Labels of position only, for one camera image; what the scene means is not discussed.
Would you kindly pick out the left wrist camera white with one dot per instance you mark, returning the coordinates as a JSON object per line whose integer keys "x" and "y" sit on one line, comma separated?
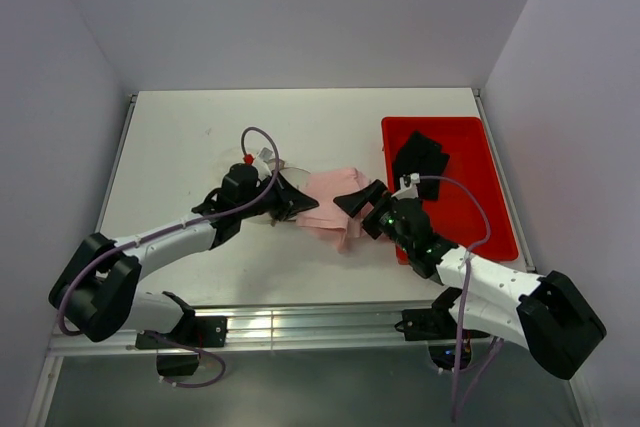
{"x": 263, "y": 158}

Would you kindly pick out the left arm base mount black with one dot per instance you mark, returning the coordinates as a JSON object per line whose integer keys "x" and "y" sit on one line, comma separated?
{"x": 200, "y": 331}

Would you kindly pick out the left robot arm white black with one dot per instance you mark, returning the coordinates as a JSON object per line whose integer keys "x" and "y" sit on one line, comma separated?
{"x": 98, "y": 290}

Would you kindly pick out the black garment in bin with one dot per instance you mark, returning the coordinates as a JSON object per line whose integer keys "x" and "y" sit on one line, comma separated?
{"x": 421, "y": 155}

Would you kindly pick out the red plastic bin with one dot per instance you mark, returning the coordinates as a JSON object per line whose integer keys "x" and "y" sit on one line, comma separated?
{"x": 453, "y": 214}

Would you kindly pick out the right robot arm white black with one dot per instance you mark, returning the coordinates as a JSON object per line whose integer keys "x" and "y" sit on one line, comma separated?
{"x": 545, "y": 314}

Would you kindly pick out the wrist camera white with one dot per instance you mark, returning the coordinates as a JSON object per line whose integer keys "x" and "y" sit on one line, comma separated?
{"x": 263, "y": 158}
{"x": 408, "y": 187}

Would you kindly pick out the pink bra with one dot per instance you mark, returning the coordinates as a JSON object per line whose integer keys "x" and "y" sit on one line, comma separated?
{"x": 327, "y": 222}

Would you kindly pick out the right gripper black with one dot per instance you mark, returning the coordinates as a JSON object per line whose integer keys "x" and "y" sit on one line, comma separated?
{"x": 355, "y": 201}

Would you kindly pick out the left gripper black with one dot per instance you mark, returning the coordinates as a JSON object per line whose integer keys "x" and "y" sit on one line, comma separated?
{"x": 290, "y": 201}

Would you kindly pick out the aluminium mounting rail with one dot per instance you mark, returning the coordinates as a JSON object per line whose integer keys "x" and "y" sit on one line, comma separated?
{"x": 270, "y": 328}

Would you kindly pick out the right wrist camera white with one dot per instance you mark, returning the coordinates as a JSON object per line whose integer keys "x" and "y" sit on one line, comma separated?
{"x": 408, "y": 187}

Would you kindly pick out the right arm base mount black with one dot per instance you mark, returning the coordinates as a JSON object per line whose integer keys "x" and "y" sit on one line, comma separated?
{"x": 428, "y": 324}

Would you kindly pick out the white mesh laundry bag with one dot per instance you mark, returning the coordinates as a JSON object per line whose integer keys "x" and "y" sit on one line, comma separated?
{"x": 284, "y": 202}

